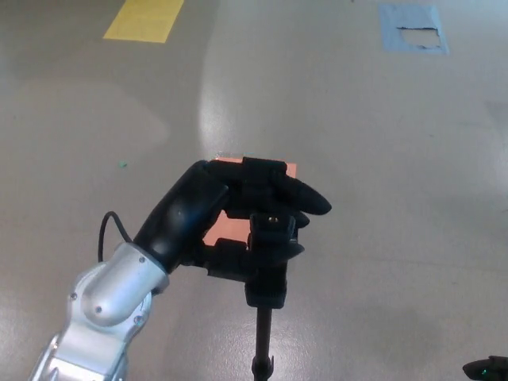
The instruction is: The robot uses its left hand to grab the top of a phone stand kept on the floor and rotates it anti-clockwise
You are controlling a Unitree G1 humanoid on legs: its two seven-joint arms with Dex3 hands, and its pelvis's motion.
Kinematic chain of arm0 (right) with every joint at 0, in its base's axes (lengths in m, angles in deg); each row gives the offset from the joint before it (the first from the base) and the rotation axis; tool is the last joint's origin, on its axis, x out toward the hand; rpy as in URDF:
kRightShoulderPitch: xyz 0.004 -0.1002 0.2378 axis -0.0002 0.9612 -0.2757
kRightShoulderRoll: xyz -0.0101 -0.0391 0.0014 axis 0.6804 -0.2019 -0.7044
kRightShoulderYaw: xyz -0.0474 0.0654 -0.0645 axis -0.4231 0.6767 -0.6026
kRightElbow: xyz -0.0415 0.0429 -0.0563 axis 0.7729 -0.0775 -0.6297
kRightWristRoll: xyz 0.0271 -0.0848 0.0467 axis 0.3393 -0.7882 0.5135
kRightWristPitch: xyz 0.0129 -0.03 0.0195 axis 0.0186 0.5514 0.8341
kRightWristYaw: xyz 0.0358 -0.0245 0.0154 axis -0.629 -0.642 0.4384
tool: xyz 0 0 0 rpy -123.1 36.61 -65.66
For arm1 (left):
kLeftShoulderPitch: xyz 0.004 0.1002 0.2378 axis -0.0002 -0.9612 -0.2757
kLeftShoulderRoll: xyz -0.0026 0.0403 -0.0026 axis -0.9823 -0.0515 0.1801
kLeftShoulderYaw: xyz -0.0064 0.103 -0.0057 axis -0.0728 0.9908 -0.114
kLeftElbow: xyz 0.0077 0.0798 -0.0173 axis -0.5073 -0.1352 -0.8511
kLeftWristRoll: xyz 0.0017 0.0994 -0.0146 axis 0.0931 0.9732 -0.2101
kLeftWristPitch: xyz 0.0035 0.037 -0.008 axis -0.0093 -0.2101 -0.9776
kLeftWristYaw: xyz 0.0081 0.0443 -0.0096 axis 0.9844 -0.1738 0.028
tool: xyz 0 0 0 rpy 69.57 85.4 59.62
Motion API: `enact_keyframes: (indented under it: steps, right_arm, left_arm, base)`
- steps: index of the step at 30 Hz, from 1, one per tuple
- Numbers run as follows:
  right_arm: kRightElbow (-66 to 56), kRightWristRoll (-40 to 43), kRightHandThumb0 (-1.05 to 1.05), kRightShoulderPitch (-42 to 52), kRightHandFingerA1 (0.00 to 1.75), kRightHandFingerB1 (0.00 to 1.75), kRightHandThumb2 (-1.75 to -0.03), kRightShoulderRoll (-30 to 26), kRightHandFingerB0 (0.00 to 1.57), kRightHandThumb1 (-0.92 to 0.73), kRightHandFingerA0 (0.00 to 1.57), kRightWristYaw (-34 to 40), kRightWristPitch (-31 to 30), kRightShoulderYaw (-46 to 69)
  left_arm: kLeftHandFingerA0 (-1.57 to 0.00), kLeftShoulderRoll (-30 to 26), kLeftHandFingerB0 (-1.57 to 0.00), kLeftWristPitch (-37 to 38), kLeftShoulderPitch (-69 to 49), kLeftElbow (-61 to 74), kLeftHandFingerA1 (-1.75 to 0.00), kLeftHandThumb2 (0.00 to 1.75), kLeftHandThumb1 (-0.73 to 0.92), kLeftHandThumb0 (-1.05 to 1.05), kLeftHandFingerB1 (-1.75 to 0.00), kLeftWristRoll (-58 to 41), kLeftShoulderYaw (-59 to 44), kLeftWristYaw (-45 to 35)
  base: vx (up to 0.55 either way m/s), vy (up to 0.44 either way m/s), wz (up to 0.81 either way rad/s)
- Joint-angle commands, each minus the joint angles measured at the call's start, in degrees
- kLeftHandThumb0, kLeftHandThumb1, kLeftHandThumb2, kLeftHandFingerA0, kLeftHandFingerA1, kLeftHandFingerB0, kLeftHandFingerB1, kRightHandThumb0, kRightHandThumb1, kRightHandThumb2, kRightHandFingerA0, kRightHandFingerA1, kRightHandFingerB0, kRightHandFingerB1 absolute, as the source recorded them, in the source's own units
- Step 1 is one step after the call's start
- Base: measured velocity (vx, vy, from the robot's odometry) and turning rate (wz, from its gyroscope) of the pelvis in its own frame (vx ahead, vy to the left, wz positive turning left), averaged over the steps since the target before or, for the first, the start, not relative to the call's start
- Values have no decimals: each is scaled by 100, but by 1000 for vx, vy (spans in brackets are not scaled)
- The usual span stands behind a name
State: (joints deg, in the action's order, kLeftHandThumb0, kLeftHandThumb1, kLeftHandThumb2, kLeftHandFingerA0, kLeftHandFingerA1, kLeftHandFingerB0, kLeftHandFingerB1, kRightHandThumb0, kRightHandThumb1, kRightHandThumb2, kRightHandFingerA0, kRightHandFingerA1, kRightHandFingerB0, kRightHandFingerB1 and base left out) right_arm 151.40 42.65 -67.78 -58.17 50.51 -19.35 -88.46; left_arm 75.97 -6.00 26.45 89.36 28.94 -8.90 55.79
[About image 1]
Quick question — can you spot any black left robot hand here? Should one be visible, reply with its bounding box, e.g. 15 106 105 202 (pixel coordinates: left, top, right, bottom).
132 156 333 284

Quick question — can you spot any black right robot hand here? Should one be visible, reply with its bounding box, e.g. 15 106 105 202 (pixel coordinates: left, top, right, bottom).
462 355 508 381

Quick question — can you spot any black phone stand tripod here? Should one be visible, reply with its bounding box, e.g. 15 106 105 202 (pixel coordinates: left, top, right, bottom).
243 212 299 381

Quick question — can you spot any orange floor tape patch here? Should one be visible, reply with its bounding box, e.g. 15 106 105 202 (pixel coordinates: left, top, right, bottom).
201 156 298 248

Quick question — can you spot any yellow floor tape patch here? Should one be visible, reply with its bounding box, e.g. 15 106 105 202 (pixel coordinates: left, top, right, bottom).
102 0 187 44

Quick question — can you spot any torn blue floor tape patch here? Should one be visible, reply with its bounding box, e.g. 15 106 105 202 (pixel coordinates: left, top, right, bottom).
377 3 451 57

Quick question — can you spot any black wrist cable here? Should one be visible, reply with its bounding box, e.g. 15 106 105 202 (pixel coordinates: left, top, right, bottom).
97 210 135 264

